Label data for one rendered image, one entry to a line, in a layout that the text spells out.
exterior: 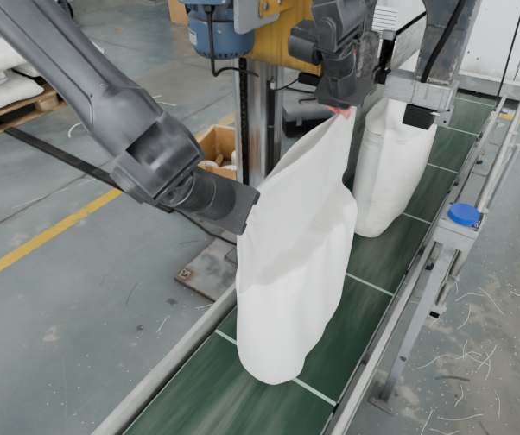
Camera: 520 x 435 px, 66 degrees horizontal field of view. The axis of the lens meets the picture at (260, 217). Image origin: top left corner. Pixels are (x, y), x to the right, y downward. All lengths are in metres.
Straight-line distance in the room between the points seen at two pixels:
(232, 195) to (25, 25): 0.29
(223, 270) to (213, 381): 0.81
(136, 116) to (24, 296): 1.73
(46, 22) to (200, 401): 0.95
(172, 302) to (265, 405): 0.82
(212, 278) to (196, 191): 1.40
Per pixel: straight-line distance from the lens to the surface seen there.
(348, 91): 0.83
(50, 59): 0.36
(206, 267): 1.89
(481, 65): 3.80
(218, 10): 0.94
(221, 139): 2.55
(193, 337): 1.20
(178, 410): 1.13
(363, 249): 1.48
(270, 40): 1.10
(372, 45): 1.00
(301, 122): 2.84
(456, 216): 0.94
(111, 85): 0.37
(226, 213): 0.53
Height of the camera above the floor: 1.40
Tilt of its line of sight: 40 degrees down
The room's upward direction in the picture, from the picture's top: straight up
